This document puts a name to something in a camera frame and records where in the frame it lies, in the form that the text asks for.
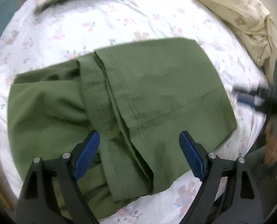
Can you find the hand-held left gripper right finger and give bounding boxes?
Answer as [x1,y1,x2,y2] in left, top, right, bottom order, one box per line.
[179,131,265,224]

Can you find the green pants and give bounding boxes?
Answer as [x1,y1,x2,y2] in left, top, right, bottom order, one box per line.
[7,37,238,220]

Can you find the bed with floral sheet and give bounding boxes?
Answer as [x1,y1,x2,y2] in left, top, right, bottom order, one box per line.
[0,0,273,224]

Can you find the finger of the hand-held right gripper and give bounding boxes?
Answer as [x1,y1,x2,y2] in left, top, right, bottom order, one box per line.
[232,86,270,110]

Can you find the cream bear-print duvet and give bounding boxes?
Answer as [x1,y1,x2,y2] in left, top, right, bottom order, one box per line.
[173,0,277,69]

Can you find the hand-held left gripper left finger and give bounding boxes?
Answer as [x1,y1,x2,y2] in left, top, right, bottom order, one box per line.
[16,130,100,224]

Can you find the person's right hand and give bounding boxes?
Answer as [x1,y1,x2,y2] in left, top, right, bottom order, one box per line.
[264,119,277,167]

